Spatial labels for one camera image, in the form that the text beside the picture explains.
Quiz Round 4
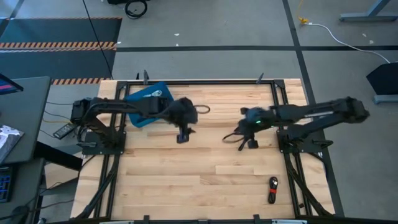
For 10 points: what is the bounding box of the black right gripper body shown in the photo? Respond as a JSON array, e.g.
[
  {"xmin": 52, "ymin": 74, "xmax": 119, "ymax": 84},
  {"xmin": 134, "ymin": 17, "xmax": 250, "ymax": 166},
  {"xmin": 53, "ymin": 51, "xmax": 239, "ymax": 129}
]
[{"xmin": 238, "ymin": 106, "xmax": 276, "ymax": 138}]

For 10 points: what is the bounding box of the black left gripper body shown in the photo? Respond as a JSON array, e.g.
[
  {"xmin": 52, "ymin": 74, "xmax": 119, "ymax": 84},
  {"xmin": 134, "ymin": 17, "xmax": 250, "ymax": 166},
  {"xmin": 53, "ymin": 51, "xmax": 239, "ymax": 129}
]
[{"xmin": 169, "ymin": 97, "xmax": 199, "ymax": 128}]

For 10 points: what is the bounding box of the blue plastic bin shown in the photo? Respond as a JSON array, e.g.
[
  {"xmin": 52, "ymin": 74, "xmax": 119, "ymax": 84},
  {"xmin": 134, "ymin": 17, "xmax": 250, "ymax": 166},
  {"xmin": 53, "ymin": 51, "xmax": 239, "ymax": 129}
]
[{"xmin": 124, "ymin": 81, "xmax": 175, "ymax": 129}]

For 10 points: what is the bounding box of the black cable with red tie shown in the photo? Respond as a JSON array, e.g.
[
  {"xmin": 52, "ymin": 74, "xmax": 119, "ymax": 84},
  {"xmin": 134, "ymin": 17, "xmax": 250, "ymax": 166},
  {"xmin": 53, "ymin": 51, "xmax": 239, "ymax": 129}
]
[{"xmin": 267, "ymin": 176, "xmax": 279, "ymax": 205}]

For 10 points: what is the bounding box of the black controller box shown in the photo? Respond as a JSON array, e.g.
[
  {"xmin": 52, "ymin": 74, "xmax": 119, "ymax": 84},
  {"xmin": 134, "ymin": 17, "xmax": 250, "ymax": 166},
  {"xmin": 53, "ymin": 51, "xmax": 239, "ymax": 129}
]
[{"xmin": 52, "ymin": 123, "xmax": 77, "ymax": 140}]

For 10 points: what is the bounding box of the black panel on grey foot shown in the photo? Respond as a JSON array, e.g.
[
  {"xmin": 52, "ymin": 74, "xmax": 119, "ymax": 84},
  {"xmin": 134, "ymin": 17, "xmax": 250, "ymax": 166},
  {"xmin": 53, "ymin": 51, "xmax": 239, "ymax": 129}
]
[{"xmin": 366, "ymin": 62, "xmax": 398, "ymax": 105}]

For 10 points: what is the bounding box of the black mat with hazard stripes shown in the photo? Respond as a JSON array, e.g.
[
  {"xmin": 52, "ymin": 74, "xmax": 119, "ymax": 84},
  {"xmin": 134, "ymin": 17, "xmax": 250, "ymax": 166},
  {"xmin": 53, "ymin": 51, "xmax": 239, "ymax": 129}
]
[{"xmin": 0, "ymin": 17, "xmax": 123, "ymax": 86}]

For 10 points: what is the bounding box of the grey table leg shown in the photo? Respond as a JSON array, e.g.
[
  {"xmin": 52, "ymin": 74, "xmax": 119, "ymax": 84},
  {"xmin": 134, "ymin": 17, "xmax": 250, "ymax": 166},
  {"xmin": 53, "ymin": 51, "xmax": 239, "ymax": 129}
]
[{"xmin": 339, "ymin": 0, "xmax": 398, "ymax": 22}]

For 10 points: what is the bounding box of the grey desk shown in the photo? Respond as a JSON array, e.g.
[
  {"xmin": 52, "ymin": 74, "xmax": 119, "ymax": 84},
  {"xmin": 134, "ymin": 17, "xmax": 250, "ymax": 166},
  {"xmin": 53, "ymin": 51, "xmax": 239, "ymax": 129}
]
[{"xmin": 0, "ymin": 76, "xmax": 52, "ymax": 166}]

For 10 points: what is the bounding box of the printed book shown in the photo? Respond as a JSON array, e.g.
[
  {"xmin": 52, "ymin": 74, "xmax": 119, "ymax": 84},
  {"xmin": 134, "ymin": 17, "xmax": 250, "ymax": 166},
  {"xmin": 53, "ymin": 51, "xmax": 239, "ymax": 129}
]
[{"xmin": 0, "ymin": 124, "xmax": 25, "ymax": 164}]

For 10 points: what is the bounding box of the laptop screen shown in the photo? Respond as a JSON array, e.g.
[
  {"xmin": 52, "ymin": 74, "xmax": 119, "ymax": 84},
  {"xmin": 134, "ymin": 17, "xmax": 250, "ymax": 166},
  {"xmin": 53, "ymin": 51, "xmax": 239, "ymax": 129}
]
[{"xmin": 0, "ymin": 73, "xmax": 24, "ymax": 96}]

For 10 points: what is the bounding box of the keypad with blue keys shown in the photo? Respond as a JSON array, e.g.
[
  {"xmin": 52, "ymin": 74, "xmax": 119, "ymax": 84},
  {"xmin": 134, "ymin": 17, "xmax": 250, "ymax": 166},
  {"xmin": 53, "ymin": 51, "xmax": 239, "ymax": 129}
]
[{"xmin": 0, "ymin": 166, "xmax": 14, "ymax": 203}]

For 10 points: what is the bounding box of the black table frame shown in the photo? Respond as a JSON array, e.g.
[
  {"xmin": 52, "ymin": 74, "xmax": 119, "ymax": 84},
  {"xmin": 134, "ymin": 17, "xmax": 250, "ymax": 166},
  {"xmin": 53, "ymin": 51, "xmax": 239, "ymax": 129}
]
[{"xmin": 76, "ymin": 70, "xmax": 345, "ymax": 224}]

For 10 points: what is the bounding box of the yellow floor cable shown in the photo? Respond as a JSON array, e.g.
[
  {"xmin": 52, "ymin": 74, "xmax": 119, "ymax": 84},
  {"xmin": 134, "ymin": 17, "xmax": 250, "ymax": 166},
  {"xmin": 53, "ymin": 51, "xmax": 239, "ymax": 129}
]
[{"xmin": 297, "ymin": 0, "xmax": 310, "ymax": 26}]

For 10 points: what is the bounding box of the long black hanging cable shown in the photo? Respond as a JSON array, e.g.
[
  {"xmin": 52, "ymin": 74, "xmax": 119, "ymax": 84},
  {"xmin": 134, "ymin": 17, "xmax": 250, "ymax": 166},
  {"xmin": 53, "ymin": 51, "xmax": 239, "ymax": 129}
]
[{"xmin": 81, "ymin": 0, "xmax": 114, "ymax": 80}]

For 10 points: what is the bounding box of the white floor cable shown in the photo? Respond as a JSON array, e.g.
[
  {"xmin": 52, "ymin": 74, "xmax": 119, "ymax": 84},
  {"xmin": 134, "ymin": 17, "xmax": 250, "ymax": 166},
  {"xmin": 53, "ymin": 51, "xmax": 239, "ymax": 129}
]
[{"xmin": 305, "ymin": 22, "xmax": 391, "ymax": 65}]

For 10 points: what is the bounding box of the coiled black floor cable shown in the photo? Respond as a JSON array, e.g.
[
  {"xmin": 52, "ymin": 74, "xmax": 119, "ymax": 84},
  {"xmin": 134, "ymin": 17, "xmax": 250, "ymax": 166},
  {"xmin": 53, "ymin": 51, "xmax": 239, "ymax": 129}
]
[{"xmin": 124, "ymin": 0, "xmax": 149, "ymax": 20}]

